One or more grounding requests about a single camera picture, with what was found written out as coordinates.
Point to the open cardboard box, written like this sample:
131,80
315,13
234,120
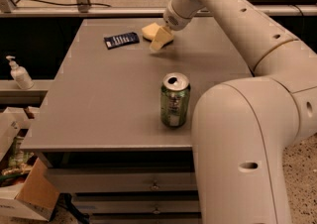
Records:
24,191

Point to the top drawer knob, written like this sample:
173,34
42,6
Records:
154,186

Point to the dark blue rxbar wrapper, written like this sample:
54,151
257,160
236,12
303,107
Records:
121,40

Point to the grey drawer cabinet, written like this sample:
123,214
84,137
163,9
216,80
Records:
99,130

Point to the green soda can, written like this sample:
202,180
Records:
174,99

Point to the drawer knob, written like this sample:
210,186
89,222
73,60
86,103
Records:
154,186
156,211

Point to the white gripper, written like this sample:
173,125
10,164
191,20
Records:
173,20

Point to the white pump bottle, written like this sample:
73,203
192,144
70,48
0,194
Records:
19,74

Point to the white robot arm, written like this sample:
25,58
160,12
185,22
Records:
241,127

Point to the yellow sponge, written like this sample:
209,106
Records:
150,30

